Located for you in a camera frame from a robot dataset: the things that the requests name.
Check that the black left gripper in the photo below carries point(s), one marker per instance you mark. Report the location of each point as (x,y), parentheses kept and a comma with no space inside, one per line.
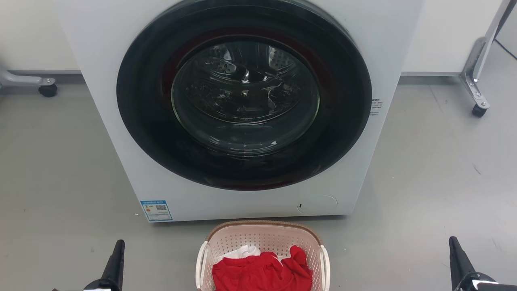
(103,286)

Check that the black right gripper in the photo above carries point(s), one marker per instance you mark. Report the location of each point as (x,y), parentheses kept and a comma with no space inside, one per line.
(480,283)

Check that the beige perforated plastic laundry basket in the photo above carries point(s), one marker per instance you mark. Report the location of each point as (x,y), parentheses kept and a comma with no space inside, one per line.
(258,236)

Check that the blue energy label sticker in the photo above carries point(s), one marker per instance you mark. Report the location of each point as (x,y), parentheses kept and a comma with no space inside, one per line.
(156,211)

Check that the white garment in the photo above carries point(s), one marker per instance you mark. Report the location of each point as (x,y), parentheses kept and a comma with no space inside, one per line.
(242,252)

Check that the round black washing machine door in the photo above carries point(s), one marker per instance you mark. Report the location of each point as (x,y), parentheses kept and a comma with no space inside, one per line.
(141,121)

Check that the red garment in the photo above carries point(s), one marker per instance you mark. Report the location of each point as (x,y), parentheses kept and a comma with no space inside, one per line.
(258,275)

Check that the black caster wheel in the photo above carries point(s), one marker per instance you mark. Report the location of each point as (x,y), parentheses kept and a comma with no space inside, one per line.
(48,90)
(479,111)

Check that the round white filter cover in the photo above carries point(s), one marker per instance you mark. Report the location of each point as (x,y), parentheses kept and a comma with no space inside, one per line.
(319,204)

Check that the small printed text sticker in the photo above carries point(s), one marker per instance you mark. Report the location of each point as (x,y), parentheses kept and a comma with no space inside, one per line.
(375,106)

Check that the white front-load washing machine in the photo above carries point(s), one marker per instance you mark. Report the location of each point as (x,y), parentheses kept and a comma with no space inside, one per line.
(97,60)

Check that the grey metal stand leg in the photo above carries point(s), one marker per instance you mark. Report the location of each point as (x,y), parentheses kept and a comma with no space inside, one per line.
(20,79)
(480,52)

